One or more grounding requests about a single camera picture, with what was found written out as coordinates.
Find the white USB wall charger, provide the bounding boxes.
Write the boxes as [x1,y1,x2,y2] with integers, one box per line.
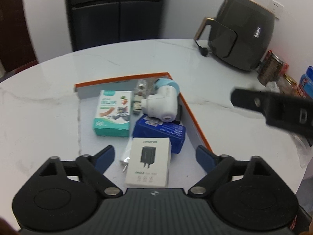
[119,137,133,172]

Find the band-aid box with cartoon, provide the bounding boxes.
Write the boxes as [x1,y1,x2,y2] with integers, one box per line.
[93,90,133,137]

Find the white charger retail box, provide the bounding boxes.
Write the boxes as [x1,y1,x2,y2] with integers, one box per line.
[125,137,171,188]

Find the blue plastic case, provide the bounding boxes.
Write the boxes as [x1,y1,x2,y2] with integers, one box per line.
[133,114,186,154]

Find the white plug-in heater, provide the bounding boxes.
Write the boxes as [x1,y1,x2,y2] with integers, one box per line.
[141,86,178,123]

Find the clear liquid repellent bottle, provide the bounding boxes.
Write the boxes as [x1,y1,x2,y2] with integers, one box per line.
[133,79,148,115]

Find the toothpick jar light blue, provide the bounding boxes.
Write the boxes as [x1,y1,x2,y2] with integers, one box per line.
[153,78,180,96]

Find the black plug adapter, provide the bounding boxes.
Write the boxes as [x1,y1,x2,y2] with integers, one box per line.
[174,104,183,125]

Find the blue lidded red container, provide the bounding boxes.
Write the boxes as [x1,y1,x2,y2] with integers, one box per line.
[296,66,313,99]

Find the glass jar gold lid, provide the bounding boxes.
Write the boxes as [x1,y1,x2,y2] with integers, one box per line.
[277,74,297,96]

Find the gold lidded tin can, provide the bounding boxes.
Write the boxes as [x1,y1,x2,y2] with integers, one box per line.
[257,50,289,86]

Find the orange white cardboard tray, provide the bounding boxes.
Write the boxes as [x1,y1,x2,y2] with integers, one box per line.
[74,71,213,157]

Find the dark air fryer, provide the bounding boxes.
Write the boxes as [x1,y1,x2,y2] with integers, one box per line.
[194,0,275,71]

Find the dark wooden door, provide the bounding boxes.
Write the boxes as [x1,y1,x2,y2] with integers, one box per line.
[1,0,37,72]

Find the black refrigerator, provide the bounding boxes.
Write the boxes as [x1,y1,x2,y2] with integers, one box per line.
[66,0,164,51]

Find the white wall socket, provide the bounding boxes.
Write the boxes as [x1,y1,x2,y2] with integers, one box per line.
[265,0,284,19]

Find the black power cable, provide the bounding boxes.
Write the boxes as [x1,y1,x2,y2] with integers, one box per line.
[195,39,210,57]

